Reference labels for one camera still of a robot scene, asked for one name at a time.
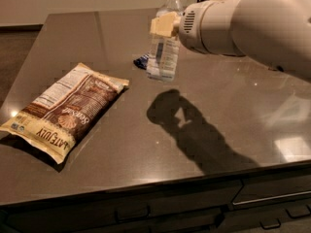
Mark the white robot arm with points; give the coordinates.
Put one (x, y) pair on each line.
(275, 33)

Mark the clear plastic water bottle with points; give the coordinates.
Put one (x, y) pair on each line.
(164, 51)

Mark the cabinet drawer handle bar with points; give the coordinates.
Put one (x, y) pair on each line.
(252, 201)

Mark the black left drawer pull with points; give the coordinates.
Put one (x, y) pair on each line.
(126, 214)

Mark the brown chip bag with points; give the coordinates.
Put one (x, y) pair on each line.
(61, 116)

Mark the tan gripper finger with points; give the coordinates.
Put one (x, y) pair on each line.
(166, 25)

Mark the dark blue snack bar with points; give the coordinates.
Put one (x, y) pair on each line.
(142, 61)

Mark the black lower drawer pull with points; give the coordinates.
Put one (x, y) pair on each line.
(270, 223)

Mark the black right drawer pull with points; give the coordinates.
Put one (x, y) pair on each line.
(297, 212)

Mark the black drawer pull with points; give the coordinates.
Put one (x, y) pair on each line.
(126, 214)
(270, 223)
(297, 212)

